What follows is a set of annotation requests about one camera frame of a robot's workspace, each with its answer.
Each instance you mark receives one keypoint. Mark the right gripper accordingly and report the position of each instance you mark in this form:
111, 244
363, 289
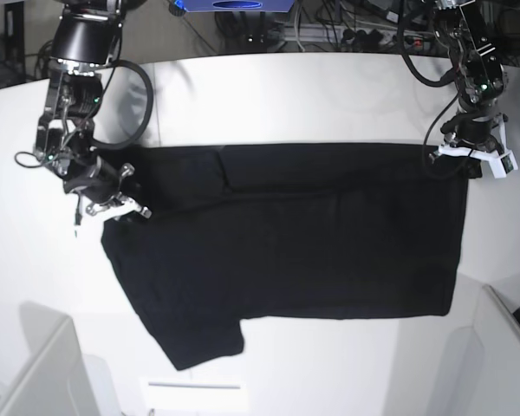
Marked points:
100, 187

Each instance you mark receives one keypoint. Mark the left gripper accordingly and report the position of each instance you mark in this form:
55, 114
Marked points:
469, 142

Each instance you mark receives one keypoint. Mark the black T-shirt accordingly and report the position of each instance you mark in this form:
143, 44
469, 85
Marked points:
351, 231

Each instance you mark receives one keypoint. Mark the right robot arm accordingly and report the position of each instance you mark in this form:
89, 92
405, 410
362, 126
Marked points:
88, 40

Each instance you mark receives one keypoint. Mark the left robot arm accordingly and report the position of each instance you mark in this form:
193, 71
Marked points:
476, 72

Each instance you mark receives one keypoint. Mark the blue box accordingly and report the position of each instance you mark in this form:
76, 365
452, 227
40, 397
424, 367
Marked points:
236, 5

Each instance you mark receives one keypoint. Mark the white partition panel left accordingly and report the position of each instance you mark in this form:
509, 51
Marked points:
59, 379

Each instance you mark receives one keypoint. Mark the white partition panel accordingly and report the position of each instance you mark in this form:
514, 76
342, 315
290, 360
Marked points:
59, 379
479, 373

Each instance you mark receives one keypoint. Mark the white partition panel right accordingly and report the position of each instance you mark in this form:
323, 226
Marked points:
479, 373

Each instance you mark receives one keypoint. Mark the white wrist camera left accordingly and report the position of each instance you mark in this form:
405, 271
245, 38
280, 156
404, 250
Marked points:
503, 164

